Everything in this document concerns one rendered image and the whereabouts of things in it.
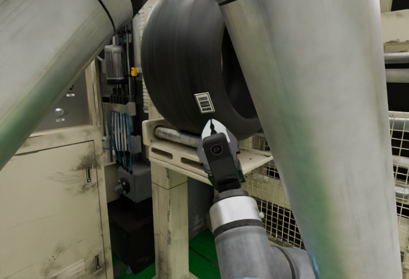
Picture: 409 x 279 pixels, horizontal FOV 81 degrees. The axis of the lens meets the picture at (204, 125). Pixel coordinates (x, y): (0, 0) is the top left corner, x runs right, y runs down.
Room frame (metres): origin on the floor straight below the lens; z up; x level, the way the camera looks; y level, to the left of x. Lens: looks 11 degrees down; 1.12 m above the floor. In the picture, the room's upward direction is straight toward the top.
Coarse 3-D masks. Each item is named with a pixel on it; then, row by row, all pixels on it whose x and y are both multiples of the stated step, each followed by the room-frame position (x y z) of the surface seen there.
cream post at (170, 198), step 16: (144, 16) 1.07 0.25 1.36; (160, 176) 1.03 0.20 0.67; (176, 176) 1.03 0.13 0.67; (160, 192) 1.03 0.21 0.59; (176, 192) 1.03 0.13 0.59; (160, 208) 1.03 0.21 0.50; (176, 208) 1.03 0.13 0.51; (160, 224) 1.04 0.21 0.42; (176, 224) 1.03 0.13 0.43; (160, 240) 1.04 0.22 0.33; (176, 240) 1.03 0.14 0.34; (160, 256) 1.05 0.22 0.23; (176, 256) 1.02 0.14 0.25; (160, 272) 1.05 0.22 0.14; (176, 272) 1.02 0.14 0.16
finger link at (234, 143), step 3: (225, 129) 0.53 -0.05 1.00; (228, 132) 0.52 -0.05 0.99; (228, 135) 0.51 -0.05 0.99; (231, 135) 0.51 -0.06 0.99; (231, 138) 0.50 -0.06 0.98; (234, 138) 0.50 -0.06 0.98; (231, 141) 0.50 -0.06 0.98; (234, 141) 0.50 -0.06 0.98; (231, 144) 0.49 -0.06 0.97; (234, 144) 0.49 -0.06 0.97; (237, 144) 0.49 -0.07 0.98; (234, 147) 0.48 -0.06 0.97; (237, 147) 0.48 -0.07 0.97; (237, 150) 0.48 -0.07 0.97; (237, 153) 0.48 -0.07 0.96
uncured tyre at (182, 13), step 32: (160, 0) 0.78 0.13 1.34; (192, 0) 0.66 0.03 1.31; (160, 32) 0.70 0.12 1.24; (192, 32) 0.63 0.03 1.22; (224, 32) 1.10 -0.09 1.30; (160, 64) 0.69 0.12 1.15; (192, 64) 0.63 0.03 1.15; (224, 64) 1.14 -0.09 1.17; (160, 96) 0.73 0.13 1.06; (192, 96) 0.65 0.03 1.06; (224, 96) 0.67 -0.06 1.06; (192, 128) 0.75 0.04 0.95; (256, 128) 0.82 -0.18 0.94
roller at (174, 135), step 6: (156, 132) 0.91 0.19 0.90; (162, 132) 0.89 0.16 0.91; (168, 132) 0.87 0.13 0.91; (174, 132) 0.85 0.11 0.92; (180, 132) 0.84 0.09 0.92; (186, 132) 0.83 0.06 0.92; (168, 138) 0.87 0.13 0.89; (174, 138) 0.84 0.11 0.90; (180, 138) 0.82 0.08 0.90; (186, 138) 0.80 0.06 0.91; (192, 138) 0.78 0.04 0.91; (198, 138) 0.77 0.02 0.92; (186, 144) 0.81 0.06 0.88; (192, 144) 0.78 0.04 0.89
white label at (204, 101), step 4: (196, 96) 0.64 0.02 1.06; (200, 96) 0.64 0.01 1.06; (204, 96) 0.63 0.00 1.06; (208, 96) 0.63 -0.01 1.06; (200, 100) 0.64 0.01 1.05; (204, 100) 0.64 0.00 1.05; (208, 100) 0.63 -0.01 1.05; (200, 104) 0.65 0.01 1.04; (204, 104) 0.64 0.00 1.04; (208, 104) 0.64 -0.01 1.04; (200, 108) 0.65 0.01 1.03; (204, 108) 0.65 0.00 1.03; (208, 108) 0.65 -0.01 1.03; (212, 108) 0.64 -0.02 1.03; (204, 112) 0.65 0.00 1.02; (208, 112) 0.65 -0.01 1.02
